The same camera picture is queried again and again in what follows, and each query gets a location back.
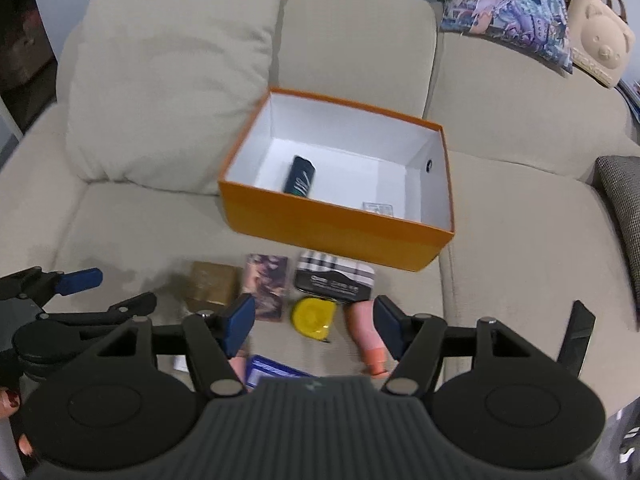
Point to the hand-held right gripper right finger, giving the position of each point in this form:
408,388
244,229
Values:
387,327

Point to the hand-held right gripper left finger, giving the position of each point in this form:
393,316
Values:
239,324

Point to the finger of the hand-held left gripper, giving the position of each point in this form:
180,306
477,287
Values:
117,310
80,280

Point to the pink bottle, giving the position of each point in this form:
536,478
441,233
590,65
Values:
365,332

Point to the pink box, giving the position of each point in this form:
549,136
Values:
238,371

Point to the brown gold box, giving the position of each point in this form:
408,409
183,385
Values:
207,285

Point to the art printed card box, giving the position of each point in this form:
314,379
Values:
265,280

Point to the blue packet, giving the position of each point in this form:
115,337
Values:
272,372

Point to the white printed packet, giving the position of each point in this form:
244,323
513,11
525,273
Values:
180,363

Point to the orange cardboard box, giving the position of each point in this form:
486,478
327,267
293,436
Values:
325,230

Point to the person's left hand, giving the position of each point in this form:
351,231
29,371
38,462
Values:
9,402

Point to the yellow tape measure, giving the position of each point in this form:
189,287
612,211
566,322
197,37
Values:
311,317

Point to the plaid tin case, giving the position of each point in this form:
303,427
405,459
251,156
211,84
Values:
335,277

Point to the black flat object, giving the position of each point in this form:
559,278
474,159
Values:
576,335

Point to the beige sofa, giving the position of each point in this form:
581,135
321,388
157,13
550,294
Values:
500,160

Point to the beige sofa cushion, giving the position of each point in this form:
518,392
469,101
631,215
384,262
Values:
165,85

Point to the grey woven cushion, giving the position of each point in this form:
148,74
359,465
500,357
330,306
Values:
622,205

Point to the printed throw pillow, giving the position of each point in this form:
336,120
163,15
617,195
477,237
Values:
505,5

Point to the beige bear bag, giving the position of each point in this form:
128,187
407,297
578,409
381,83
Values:
600,42

